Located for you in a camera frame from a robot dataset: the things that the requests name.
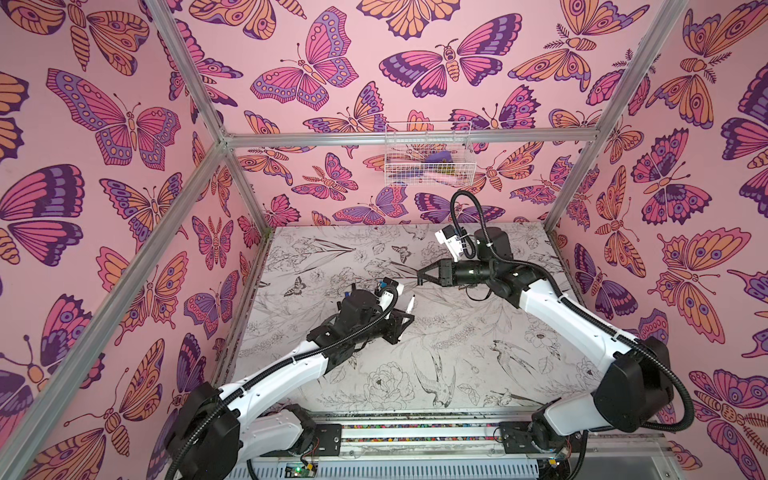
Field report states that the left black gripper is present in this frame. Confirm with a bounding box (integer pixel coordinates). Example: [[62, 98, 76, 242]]
[[347, 306, 414, 349]]

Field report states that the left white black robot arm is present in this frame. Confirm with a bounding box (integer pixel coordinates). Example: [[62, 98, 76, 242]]
[[163, 278, 415, 479]]

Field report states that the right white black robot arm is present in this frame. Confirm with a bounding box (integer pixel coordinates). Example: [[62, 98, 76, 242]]
[[417, 190, 695, 445]]

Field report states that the green circuit board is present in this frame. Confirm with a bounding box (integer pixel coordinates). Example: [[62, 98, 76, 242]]
[[284, 462, 318, 479]]

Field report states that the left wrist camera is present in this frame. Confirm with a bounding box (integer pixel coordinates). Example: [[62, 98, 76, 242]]
[[374, 277, 404, 310]]

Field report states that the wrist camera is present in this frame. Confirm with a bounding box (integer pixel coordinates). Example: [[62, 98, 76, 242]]
[[435, 225, 476, 262], [374, 277, 404, 310]]

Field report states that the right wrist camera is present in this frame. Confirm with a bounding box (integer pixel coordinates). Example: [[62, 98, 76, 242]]
[[435, 225, 476, 262]]

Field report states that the white wire basket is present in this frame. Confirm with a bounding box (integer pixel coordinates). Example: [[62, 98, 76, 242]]
[[381, 122, 477, 189]]

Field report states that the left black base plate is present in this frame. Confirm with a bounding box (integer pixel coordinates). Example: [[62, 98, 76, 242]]
[[285, 424, 343, 457]]

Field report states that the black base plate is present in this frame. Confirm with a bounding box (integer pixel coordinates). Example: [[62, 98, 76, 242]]
[[285, 424, 343, 457], [495, 421, 584, 456]]

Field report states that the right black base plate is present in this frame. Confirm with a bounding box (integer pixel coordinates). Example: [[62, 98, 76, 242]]
[[495, 421, 584, 456]]

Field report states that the aluminium frame bar back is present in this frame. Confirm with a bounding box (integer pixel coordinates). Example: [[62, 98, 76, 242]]
[[227, 128, 599, 148]]

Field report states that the white slotted cable duct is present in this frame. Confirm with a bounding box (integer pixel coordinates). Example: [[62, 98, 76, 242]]
[[227, 458, 540, 479]]

